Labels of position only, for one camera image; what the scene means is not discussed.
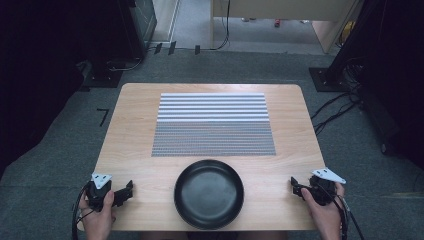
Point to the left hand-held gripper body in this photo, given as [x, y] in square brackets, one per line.
[96, 195]

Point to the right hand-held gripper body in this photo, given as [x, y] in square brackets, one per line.
[321, 191]

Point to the person's left hand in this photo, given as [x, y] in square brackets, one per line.
[100, 221]

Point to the person's right hand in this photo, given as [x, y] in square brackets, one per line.
[325, 218]

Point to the black tape corner mark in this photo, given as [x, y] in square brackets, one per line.
[104, 115]

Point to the black round plate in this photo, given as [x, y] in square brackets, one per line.
[208, 196]

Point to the grey white striped placemat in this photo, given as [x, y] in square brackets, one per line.
[213, 133]

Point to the black stand with square base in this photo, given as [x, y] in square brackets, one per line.
[328, 80]

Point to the dark equipment case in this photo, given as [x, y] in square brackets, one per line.
[396, 110]

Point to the black tape strip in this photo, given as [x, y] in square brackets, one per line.
[197, 50]
[158, 48]
[172, 48]

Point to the black curtain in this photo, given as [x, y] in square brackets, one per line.
[36, 66]

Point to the yellow object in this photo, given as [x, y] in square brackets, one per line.
[347, 33]

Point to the small red object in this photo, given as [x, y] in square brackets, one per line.
[277, 23]

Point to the dark glass cabinet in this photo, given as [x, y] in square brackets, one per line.
[145, 20]

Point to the light wooden desk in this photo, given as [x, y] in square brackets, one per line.
[283, 8]

